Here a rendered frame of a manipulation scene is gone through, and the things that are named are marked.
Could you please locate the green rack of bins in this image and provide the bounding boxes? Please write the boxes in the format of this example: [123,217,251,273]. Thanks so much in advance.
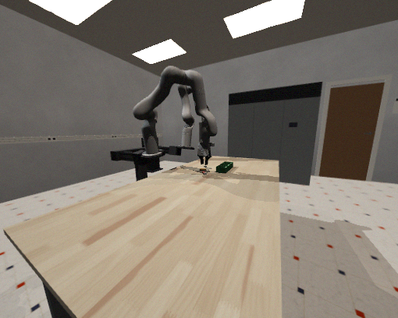
[216,161,233,173]

